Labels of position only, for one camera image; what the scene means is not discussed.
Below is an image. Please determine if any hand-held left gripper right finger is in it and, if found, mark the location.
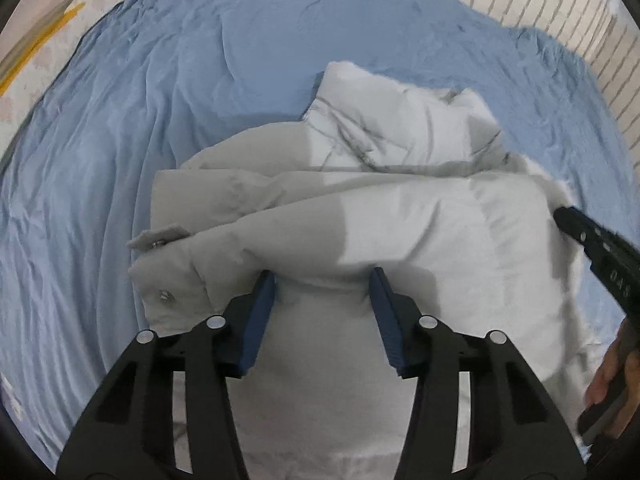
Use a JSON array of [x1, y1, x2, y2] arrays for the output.
[[369, 266, 586, 480]]

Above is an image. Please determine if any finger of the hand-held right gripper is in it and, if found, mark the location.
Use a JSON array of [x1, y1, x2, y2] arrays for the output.
[[553, 205, 608, 267]]

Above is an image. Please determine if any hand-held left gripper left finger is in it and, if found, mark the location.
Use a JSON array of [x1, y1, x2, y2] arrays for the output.
[[56, 270, 277, 480]]

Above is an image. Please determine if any light grey padded jacket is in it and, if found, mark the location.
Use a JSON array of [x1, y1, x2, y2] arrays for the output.
[[126, 60, 623, 480]]

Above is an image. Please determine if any person's right hand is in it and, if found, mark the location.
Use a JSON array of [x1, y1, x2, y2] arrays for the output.
[[584, 317, 640, 408]]

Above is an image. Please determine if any blue bed sheet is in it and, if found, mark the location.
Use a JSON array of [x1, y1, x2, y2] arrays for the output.
[[0, 0, 640, 471]]

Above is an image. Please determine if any floral patterned mattress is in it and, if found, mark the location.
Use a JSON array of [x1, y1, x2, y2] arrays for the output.
[[0, 0, 146, 126]]

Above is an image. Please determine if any yellow strip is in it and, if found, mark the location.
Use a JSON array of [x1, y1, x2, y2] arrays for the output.
[[0, 2, 86, 96]]

